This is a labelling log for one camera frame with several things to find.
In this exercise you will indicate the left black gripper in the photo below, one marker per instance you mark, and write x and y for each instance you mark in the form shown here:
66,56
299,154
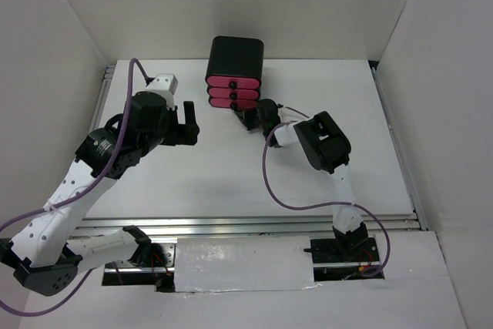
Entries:
186,133

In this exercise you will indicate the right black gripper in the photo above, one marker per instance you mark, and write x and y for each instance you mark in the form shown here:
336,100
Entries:
246,115

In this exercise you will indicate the pink drawer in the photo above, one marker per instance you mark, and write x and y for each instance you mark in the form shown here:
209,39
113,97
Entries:
224,103
233,94
233,82

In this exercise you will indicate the black drawer organizer cabinet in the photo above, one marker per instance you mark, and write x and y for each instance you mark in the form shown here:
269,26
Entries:
235,57

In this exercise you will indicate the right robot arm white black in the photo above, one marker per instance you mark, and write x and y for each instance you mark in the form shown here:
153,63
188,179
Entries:
327,149

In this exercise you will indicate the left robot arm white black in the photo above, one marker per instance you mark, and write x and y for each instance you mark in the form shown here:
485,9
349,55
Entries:
44,258

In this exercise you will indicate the white foil covered panel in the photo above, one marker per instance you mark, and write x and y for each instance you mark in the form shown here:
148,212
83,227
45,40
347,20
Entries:
215,265

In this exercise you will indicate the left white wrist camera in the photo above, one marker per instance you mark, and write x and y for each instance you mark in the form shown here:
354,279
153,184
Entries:
164,85

